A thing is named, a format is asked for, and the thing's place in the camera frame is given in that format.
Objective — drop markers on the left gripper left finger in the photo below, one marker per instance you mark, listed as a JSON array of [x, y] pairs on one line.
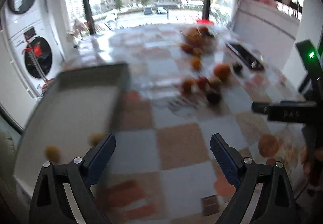
[[50, 203]]

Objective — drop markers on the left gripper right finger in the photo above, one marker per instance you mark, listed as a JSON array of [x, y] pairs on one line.
[[276, 203]]

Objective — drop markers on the yellow-green kiwi fruit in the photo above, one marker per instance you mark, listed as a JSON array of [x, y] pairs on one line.
[[52, 153]]

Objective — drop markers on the large orange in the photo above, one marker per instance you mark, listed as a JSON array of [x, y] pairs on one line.
[[222, 71]]

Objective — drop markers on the dark plum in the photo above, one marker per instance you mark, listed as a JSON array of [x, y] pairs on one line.
[[213, 97], [237, 68]]

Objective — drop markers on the red tomato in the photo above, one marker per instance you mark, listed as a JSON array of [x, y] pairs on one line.
[[202, 82]]

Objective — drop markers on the small orange mandarin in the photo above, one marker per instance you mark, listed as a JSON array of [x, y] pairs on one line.
[[196, 63]]

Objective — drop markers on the yellow-orange mandarin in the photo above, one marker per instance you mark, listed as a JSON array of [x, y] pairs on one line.
[[188, 86]]

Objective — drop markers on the greenish round fruit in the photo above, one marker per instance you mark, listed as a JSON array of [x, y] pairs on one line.
[[214, 82]]

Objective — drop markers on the black smartphone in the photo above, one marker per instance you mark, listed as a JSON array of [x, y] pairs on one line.
[[247, 58]]

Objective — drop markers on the white cabinet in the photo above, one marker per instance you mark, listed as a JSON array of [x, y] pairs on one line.
[[267, 29]]

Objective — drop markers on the green grey tray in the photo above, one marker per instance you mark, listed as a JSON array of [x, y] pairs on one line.
[[78, 104]]

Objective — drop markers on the small yellow fruit near bowl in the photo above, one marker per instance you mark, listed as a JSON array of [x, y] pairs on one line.
[[197, 52]]

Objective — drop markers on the glass fruit bowl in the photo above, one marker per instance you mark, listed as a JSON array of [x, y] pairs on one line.
[[201, 37]]

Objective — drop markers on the red fruit near bowl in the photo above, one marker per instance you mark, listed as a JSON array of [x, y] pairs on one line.
[[186, 48]]

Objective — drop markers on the red plastic bucket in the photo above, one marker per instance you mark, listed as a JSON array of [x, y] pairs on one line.
[[204, 22]]

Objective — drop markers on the washing machine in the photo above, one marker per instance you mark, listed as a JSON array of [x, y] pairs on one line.
[[30, 57]]

